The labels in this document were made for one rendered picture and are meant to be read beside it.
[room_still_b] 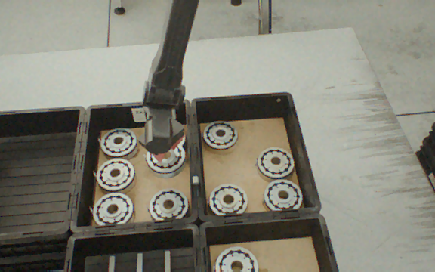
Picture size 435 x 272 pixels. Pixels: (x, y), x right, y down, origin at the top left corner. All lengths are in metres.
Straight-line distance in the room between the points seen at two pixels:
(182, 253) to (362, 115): 0.83
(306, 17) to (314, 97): 1.59
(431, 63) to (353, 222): 1.85
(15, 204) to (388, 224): 1.05
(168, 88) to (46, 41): 2.26
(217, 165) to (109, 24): 2.05
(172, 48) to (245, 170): 0.51
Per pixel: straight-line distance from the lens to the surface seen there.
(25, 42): 3.15
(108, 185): 1.19
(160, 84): 0.88
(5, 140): 1.43
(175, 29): 0.80
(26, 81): 1.78
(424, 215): 1.42
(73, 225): 1.08
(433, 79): 2.92
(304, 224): 1.07
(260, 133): 1.30
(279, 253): 1.11
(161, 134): 0.90
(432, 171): 2.18
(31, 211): 1.26
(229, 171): 1.21
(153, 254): 1.11
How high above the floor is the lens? 1.85
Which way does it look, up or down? 53 degrees down
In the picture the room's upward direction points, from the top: straight up
